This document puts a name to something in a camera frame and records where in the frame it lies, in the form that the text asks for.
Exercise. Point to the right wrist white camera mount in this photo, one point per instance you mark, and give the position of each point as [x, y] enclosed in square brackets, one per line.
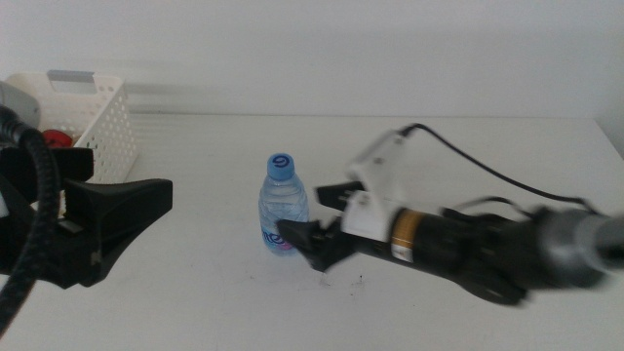
[378, 185]

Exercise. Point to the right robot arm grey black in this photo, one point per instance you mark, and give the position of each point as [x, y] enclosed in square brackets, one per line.
[560, 248]

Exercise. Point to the red soda can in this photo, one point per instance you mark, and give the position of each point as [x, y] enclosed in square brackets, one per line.
[57, 139]

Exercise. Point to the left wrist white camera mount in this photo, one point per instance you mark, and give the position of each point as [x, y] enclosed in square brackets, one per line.
[2, 206]

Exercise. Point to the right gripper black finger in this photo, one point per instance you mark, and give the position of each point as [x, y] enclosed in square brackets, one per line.
[336, 192]
[324, 246]

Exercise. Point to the white perforated plastic basket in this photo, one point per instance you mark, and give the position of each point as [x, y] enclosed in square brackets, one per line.
[105, 127]

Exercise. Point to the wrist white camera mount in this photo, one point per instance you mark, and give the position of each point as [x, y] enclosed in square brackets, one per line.
[378, 185]
[2, 206]

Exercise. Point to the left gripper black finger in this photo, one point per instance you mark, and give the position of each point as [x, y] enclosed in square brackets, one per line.
[112, 209]
[75, 163]

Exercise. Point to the clear water bottle blue cap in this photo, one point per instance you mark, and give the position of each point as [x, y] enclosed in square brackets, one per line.
[283, 205]

